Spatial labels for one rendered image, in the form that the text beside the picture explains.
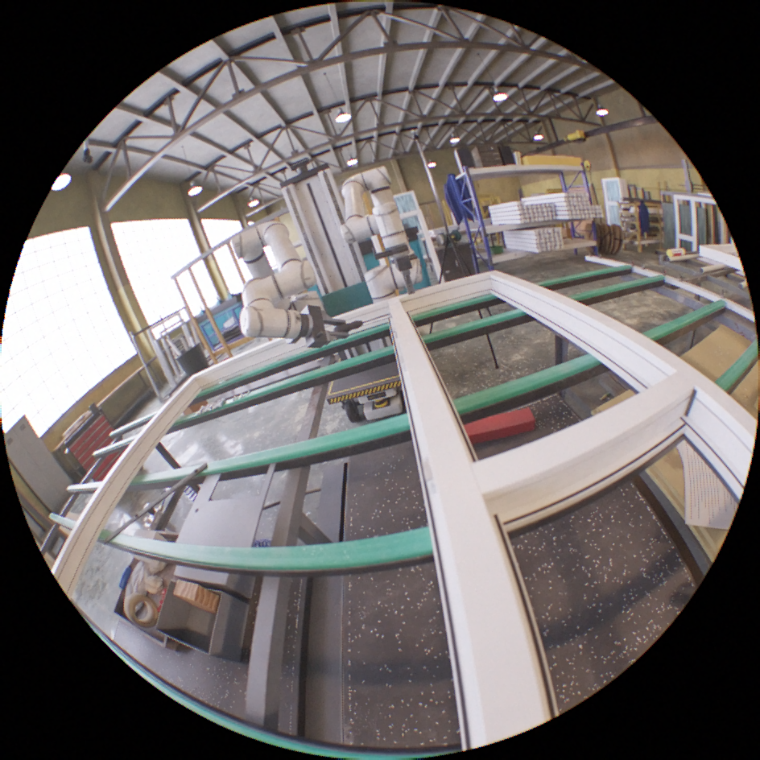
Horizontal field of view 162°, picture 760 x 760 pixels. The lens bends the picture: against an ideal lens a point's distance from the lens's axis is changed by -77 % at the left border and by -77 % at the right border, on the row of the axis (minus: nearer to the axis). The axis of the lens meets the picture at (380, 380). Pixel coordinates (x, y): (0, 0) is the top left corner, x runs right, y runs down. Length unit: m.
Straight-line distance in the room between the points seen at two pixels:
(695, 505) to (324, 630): 0.86
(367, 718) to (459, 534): 0.47
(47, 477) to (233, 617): 6.76
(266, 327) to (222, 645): 0.81
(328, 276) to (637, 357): 1.74
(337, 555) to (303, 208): 1.85
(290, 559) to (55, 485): 7.08
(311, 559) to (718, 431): 0.60
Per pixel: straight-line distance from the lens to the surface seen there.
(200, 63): 9.75
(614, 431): 0.35
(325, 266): 1.88
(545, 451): 0.32
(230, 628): 0.75
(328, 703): 0.69
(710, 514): 0.77
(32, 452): 7.31
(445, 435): 0.34
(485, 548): 0.26
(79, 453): 3.91
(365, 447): 0.51
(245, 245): 1.35
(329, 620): 0.70
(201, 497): 0.67
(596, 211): 5.60
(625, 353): 0.58
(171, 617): 0.92
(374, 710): 0.63
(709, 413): 0.50
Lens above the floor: 1.17
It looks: 29 degrees down
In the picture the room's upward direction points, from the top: 20 degrees counter-clockwise
